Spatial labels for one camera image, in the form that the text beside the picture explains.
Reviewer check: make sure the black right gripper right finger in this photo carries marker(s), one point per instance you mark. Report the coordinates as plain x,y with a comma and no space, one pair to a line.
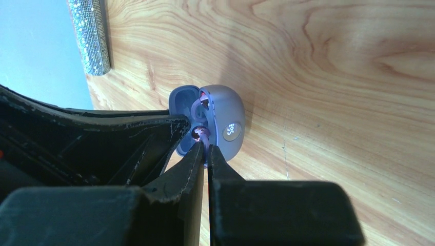
266,212

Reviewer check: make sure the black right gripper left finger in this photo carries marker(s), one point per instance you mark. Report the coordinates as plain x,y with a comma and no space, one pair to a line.
166,211

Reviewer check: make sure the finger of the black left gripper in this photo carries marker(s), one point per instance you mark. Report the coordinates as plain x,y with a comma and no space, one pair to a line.
67,116
105,151

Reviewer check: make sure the purple clip earbud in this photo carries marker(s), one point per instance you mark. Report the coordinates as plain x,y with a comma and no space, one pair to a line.
201,133
198,106

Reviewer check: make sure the purple-grey earbud charging case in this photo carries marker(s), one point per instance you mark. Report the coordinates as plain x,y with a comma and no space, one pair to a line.
226,118

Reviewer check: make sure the silver glitter microphone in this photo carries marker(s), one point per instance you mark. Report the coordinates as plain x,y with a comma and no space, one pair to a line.
90,26

